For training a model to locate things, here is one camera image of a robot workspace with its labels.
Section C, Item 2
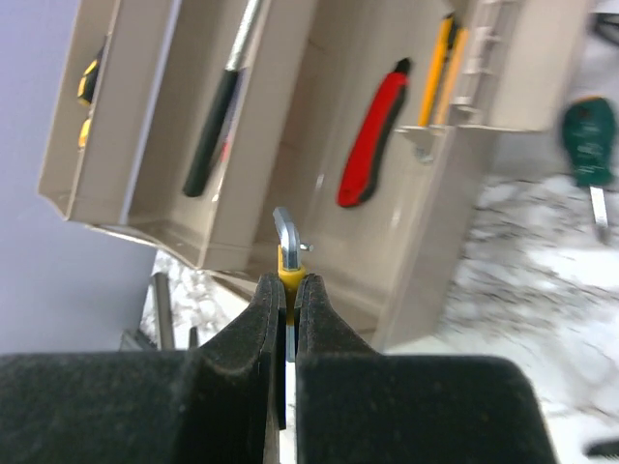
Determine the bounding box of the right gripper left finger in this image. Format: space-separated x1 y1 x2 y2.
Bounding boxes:
1 274 285 463

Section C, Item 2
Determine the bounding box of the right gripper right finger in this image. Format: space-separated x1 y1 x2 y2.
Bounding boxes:
295 275 556 464

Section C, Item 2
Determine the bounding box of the yellow hex key set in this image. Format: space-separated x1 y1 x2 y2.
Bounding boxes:
273 207 312 363

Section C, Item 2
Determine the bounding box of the red folding knife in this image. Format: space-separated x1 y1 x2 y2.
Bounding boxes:
336 57 413 208

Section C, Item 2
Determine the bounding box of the beige plastic tool box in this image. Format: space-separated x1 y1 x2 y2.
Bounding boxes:
38 1 592 348

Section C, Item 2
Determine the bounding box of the black yellow screwdriver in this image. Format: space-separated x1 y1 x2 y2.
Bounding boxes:
76 46 104 106

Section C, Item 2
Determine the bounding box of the yellow utility knife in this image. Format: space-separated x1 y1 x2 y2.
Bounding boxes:
417 13 468 127

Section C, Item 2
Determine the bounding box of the green handled screwdriver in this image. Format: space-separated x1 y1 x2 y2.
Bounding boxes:
560 96 617 244

